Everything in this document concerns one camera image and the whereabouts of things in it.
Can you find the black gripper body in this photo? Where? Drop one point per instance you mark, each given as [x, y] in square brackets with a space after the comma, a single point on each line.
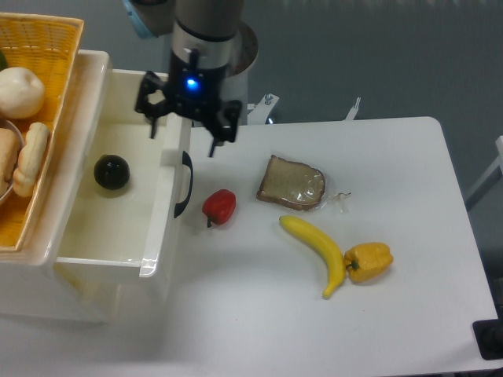
[194, 92]

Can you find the dark purple mangosteen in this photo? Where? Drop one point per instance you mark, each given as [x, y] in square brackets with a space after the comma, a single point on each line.
[111, 172]

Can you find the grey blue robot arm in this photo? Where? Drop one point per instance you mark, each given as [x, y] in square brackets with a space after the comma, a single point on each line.
[201, 52]

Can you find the white upper drawer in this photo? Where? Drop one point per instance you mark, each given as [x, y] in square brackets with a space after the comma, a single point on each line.
[125, 218]

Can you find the red bell pepper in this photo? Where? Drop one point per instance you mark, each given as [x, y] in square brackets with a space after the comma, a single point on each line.
[219, 207]

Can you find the wrapped bread slice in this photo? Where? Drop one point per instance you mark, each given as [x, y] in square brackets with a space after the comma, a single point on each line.
[297, 186]

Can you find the yellow woven basket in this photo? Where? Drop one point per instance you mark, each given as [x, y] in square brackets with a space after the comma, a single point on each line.
[46, 45]

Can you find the white round bun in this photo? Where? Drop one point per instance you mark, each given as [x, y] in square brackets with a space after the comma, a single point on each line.
[22, 93]

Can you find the beige twisted bread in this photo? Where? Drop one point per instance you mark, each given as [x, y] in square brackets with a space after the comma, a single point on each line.
[30, 159]

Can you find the metal bowl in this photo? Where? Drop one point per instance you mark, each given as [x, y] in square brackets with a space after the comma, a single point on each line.
[8, 125]

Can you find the tan bread loaf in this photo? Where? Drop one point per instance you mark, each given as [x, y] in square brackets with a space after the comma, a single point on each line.
[8, 156]

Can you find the yellow banana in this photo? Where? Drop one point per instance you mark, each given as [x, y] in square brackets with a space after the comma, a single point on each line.
[321, 243]

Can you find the yellow bell pepper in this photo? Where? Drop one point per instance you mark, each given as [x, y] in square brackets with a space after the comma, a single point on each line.
[366, 261]

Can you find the black device at edge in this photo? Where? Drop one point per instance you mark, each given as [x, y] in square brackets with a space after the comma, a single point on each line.
[488, 335]

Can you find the white metal bracket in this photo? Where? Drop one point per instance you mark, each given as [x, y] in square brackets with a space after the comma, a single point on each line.
[261, 113]

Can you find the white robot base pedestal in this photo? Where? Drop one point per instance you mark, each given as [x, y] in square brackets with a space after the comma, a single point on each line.
[244, 54]

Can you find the black drawer handle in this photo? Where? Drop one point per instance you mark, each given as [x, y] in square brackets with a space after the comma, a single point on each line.
[186, 185]

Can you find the white frame at right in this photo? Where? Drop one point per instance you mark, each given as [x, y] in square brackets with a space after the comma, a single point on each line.
[486, 181]

